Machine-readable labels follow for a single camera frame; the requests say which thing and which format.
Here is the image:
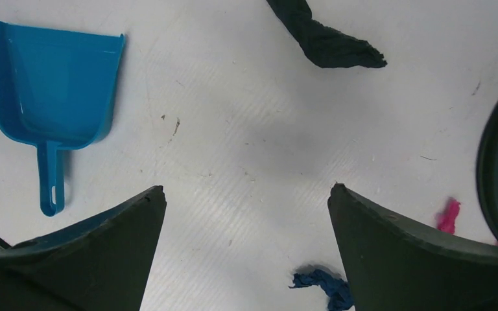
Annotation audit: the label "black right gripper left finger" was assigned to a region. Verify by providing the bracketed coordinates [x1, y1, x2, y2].
[0, 186, 167, 310]

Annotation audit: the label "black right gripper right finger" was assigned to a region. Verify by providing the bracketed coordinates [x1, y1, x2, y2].
[327, 183, 498, 310]

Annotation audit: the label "blue plastic dustpan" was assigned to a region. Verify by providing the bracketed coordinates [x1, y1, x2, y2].
[0, 21, 126, 216]

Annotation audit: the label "blue paper scrap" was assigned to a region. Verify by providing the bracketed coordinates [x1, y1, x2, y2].
[289, 269, 354, 311]

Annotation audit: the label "large pink paper scrap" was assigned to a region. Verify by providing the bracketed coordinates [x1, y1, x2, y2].
[436, 198, 460, 235]

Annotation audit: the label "long black paper scrap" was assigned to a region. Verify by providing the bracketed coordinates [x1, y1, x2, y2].
[267, 0, 387, 69]

